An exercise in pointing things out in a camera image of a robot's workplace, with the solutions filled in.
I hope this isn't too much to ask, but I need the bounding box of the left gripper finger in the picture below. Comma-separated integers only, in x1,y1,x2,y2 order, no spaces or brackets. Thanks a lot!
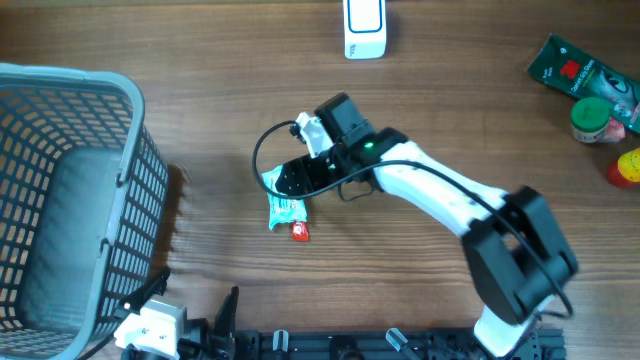
113,266,171,320
213,286,239,345

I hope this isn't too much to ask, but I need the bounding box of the teal wet wipes pack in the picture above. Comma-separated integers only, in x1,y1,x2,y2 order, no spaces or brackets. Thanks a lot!
262,165,307,231

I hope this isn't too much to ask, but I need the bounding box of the red stick sachet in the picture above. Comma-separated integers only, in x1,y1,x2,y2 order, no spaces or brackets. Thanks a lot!
292,221,311,242

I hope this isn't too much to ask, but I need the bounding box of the green 3M gloves package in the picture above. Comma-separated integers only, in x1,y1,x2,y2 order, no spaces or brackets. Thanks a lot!
527,34,639,134

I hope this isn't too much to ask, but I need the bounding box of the green cap white jar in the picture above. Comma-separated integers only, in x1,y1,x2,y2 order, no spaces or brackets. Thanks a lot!
570,97,610,143

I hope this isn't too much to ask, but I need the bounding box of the small red white snack packet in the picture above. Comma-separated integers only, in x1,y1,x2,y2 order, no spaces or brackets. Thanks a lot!
602,117,626,143

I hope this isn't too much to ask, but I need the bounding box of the red yellow sauce bottle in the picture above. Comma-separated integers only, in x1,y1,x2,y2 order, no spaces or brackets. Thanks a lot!
606,148,640,188

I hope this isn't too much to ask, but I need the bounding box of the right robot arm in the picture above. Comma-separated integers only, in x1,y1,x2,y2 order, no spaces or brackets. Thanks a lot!
264,123,578,358

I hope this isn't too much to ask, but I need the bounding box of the white barcode scanner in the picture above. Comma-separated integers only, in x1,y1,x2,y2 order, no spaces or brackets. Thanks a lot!
343,0,387,60

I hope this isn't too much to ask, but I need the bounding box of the grey plastic shopping basket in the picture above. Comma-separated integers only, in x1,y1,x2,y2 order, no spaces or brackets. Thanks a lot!
1,63,169,359

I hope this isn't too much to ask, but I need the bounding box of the right black cable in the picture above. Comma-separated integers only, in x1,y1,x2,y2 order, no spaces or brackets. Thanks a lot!
251,119,575,321

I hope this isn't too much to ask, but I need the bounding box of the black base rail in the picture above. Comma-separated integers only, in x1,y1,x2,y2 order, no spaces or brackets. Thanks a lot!
121,327,569,360

